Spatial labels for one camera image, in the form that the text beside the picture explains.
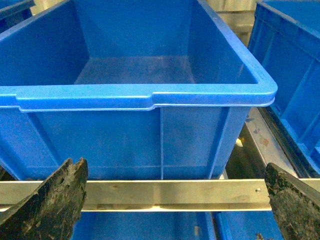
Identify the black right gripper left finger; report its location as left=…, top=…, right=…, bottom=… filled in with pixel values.
left=0, top=158, right=88, bottom=240

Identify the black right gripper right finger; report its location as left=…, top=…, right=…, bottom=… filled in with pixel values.
left=264, top=162, right=320, bottom=240

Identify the blue plastic bin right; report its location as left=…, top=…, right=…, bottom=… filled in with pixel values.
left=0, top=0, right=278, bottom=180

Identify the blue bin at far right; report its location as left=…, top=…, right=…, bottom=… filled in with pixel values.
left=248, top=0, right=320, bottom=173

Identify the metal front frame rail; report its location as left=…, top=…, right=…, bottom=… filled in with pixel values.
left=0, top=177, right=320, bottom=213

